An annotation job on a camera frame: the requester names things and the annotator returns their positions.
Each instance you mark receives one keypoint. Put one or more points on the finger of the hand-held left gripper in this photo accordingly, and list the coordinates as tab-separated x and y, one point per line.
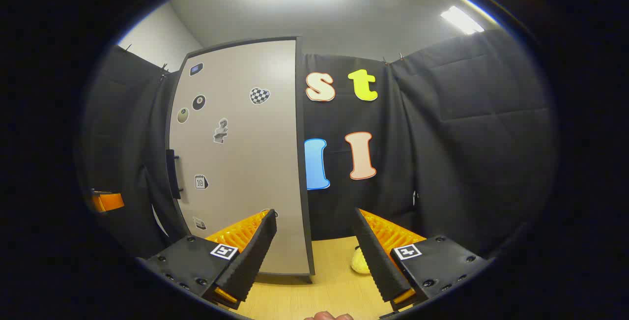
109	202

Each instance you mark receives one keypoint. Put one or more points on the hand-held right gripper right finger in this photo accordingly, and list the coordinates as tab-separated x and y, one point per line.
376	261

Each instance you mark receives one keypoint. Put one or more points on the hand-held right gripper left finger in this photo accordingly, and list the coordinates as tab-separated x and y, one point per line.
255	256

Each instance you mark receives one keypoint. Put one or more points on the grey cabinet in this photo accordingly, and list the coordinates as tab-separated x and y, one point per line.
304	202

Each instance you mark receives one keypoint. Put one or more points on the black backdrop cloth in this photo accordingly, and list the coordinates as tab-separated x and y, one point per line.
467	138

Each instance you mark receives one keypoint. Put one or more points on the small ceiling light panel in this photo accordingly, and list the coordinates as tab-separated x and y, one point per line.
462	20

